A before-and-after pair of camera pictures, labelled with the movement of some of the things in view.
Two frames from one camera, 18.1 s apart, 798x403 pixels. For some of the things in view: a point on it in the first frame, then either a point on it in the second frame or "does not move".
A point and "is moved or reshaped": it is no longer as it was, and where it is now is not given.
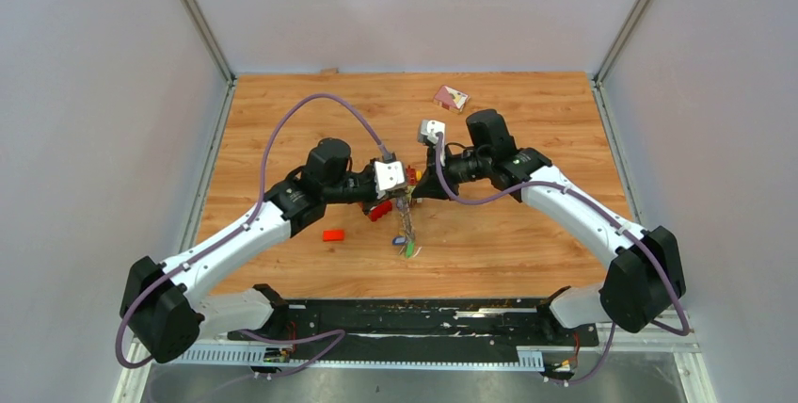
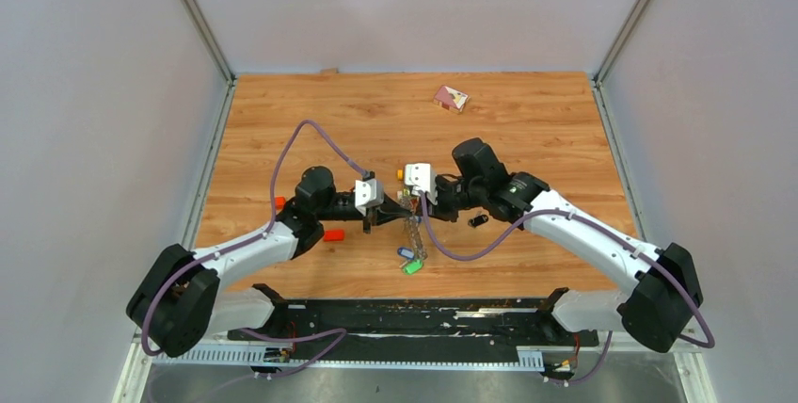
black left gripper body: [357, 187] -> [339, 211]
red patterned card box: [451, 99] does not move
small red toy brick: [332, 235] does not move
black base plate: [487, 323] does not move
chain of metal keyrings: [403, 204] is moved or reshaped
